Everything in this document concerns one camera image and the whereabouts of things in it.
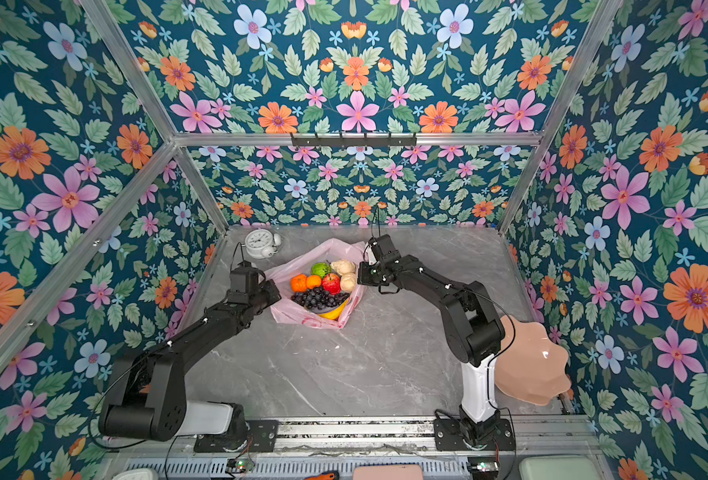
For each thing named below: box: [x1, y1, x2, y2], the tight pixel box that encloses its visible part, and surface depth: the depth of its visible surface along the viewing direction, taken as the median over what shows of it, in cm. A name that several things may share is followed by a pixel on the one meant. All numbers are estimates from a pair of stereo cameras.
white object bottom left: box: [112, 468, 158, 480], surface depth 68 cm
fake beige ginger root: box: [330, 259, 356, 281], surface depth 103 cm
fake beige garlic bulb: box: [340, 272, 358, 293], surface depth 100 cm
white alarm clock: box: [241, 228, 282, 259], surface depth 113 cm
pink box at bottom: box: [353, 465, 424, 480], surface depth 69 cm
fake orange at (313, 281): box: [306, 275, 322, 289], surface depth 100 cm
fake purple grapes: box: [290, 287, 351, 310], surface depth 97 cm
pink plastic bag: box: [264, 238, 366, 329], surface depth 92 cm
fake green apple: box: [311, 262, 333, 279], surface depth 103 cm
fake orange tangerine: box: [290, 273, 308, 293], surface depth 100 cm
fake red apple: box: [321, 273, 341, 295], surface depth 100 cm
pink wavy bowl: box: [494, 314, 571, 406], surface depth 80 cm
